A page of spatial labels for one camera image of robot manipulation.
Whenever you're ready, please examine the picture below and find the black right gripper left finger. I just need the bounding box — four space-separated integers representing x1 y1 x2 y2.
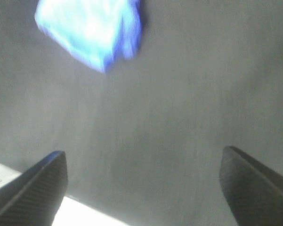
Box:
0 151 68 226

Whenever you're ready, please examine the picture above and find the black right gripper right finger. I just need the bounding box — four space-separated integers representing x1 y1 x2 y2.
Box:
219 146 283 226

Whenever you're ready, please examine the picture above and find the blue microfiber towel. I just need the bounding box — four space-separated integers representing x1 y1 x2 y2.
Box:
34 0 142 73

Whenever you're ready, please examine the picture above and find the white plastic storage bin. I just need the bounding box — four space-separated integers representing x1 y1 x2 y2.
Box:
0 164 127 226

